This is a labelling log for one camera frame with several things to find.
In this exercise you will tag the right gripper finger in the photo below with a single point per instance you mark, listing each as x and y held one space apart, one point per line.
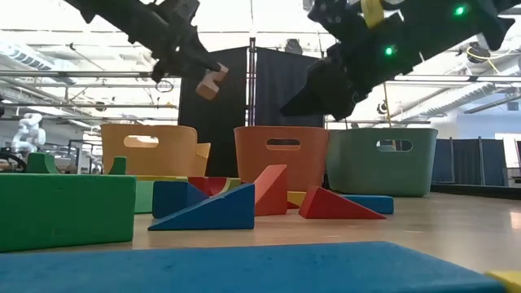
325 89
335 18

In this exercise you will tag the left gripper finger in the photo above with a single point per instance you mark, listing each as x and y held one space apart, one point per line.
158 71
199 61

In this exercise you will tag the natural wood arch block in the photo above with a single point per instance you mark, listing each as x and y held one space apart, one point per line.
209 83

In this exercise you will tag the yellow arch block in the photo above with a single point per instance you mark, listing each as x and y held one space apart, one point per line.
163 177

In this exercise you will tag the yellow rectangular block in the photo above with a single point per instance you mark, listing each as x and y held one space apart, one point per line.
296 198

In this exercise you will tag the red arch block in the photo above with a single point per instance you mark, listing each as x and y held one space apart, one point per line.
207 185

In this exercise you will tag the green arch block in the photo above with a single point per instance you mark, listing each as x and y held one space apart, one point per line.
38 164

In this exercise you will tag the long green block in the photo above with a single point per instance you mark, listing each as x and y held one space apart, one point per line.
61 211

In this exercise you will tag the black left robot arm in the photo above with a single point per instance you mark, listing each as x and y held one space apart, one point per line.
106 16

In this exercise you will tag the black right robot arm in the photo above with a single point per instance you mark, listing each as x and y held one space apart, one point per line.
439 28

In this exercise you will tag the yellow band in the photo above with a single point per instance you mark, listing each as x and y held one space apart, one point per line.
372 12

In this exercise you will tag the black round ceiling fixture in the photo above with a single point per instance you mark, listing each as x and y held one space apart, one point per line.
382 107

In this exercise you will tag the black ceiling lamp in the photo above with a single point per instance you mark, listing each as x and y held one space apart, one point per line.
293 46

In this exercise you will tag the yellow plastic bin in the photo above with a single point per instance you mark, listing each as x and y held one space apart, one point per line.
171 154

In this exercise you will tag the teal plastic bin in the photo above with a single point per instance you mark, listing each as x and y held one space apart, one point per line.
358 171

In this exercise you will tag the orange plastic bin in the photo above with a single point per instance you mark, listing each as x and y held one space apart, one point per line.
252 163

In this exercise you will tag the orange wedge block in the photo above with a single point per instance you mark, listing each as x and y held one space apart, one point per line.
270 191

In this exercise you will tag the red wedge block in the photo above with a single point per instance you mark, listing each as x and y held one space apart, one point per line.
325 207

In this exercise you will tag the small red block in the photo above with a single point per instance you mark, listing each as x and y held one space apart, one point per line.
292 205

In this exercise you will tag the dark blue partition panel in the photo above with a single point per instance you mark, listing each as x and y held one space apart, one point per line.
493 163
441 160
466 160

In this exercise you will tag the blue rectangular block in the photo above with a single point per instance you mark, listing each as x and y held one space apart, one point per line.
175 199
372 203

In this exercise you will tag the green rectangular block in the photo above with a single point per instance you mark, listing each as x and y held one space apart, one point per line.
144 197

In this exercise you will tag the white humanoid robot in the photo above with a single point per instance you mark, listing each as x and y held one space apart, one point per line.
29 134

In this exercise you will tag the blue wedge block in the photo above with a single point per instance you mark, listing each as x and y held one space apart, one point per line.
220 213

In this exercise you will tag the large blue flat block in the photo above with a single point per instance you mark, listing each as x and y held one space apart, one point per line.
244 268

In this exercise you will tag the yellow flat block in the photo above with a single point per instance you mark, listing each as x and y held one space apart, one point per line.
509 281

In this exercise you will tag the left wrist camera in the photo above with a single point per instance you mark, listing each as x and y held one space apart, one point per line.
183 6

